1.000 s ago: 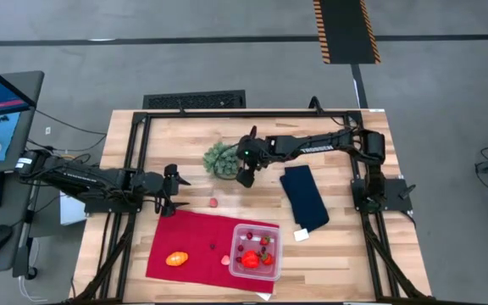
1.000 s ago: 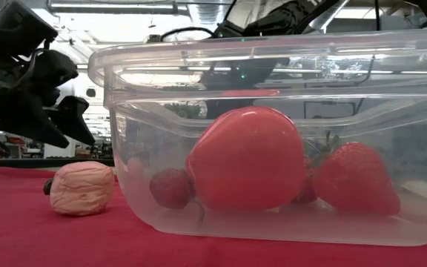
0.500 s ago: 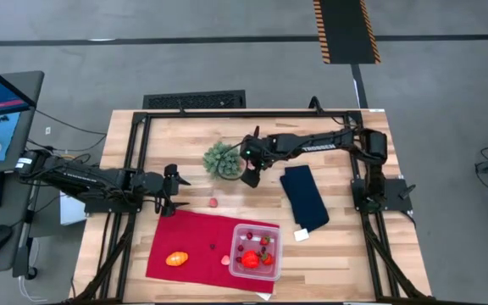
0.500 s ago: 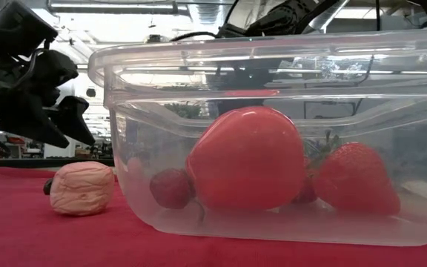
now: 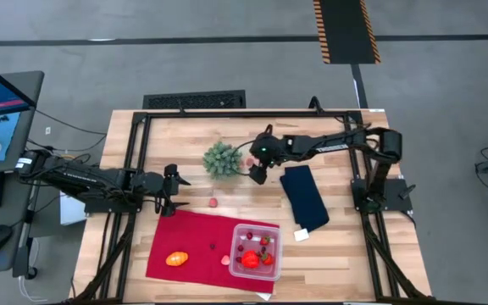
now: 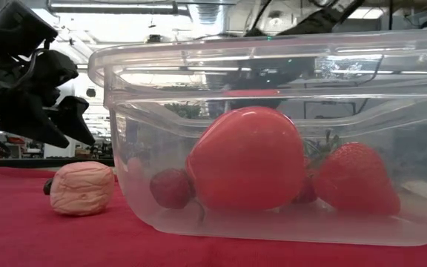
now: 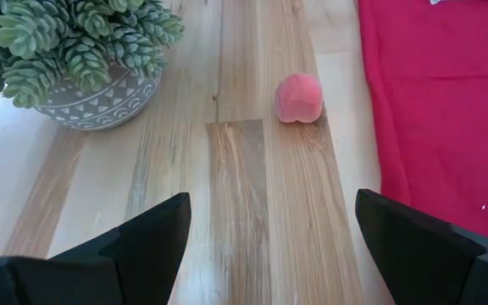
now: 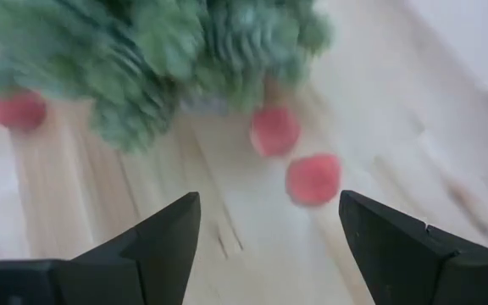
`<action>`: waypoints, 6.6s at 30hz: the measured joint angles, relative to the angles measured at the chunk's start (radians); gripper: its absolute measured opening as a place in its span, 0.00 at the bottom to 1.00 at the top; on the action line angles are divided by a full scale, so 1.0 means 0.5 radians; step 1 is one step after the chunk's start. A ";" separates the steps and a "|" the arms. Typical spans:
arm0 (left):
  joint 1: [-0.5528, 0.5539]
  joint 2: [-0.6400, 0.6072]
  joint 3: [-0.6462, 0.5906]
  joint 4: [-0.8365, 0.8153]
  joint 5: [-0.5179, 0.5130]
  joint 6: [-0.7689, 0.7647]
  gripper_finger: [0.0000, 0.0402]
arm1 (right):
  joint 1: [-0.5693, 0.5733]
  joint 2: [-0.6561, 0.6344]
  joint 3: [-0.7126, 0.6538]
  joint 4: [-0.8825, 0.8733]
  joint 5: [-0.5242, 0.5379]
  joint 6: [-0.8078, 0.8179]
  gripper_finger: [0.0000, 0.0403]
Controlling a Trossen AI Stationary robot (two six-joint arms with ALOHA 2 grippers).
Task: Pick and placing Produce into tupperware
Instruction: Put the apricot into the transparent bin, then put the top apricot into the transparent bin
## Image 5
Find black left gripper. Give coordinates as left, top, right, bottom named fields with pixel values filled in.
left=132, top=164, right=191, bottom=218

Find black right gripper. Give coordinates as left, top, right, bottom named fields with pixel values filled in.
left=250, top=131, right=287, bottom=186

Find red toy bell pepper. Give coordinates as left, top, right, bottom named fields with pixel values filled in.
left=241, top=249, right=261, bottom=269

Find clear plastic tupperware container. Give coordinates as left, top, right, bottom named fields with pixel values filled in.
left=228, top=223, right=284, bottom=282

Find green succulent in patterned pot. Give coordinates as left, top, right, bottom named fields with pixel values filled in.
left=202, top=141, right=244, bottom=181

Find red cloth mat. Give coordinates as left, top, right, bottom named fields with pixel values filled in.
left=145, top=209, right=280, bottom=294

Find navy blue folded cloth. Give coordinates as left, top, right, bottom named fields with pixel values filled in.
left=279, top=164, right=330, bottom=233

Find orange toy croissant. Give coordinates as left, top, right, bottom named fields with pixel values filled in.
left=165, top=251, right=190, bottom=268

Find black floor vent grille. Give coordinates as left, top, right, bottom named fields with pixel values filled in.
left=141, top=89, right=247, bottom=110

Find white box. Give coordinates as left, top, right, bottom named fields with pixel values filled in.
left=59, top=190, right=86, bottom=225

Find grey operator desk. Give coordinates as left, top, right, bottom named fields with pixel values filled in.
left=0, top=70, right=45, bottom=276

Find black mat orange stripes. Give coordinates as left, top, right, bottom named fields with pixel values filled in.
left=313, top=0, right=381, bottom=65

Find black aluminium table frame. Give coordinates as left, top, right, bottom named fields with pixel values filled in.
left=69, top=108, right=435, bottom=305

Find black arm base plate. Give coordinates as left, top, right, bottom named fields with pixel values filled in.
left=83, top=198, right=142, bottom=215
left=351, top=177, right=414, bottom=213

